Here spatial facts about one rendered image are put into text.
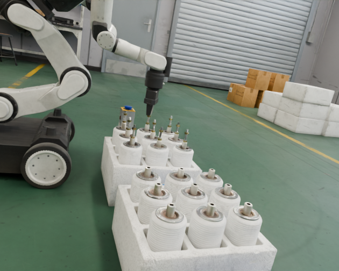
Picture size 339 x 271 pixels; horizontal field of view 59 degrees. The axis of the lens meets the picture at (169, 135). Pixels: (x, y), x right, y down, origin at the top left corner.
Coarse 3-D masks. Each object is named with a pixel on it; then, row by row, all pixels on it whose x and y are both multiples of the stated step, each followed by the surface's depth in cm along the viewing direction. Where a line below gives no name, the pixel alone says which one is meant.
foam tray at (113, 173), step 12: (108, 144) 144; (108, 156) 136; (144, 156) 136; (108, 168) 133; (120, 168) 121; (132, 168) 122; (144, 168) 124; (156, 168) 126; (168, 168) 128; (192, 168) 133; (108, 180) 130; (120, 180) 122; (108, 192) 127; (108, 204) 125
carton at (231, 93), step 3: (231, 84) 524; (234, 84) 514; (237, 84) 510; (240, 84) 521; (231, 87) 523; (234, 87) 513; (231, 90) 521; (234, 90) 512; (228, 93) 532; (231, 93) 521; (234, 93) 511; (228, 96) 531; (231, 96) 519; (234, 96) 512; (228, 99) 530; (231, 99) 518
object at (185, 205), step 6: (180, 192) 92; (180, 198) 91; (186, 198) 89; (204, 198) 91; (180, 204) 91; (186, 204) 89; (192, 204) 89; (198, 204) 89; (204, 204) 91; (180, 210) 91; (186, 210) 90; (192, 210) 89; (186, 216) 90
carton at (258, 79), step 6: (252, 72) 486; (258, 72) 471; (264, 72) 474; (270, 72) 477; (252, 78) 485; (258, 78) 474; (264, 78) 477; (246, 84) 500; (252, 84) 484; (258, 84) 477; (264, 84) 481; (264, 90) 484
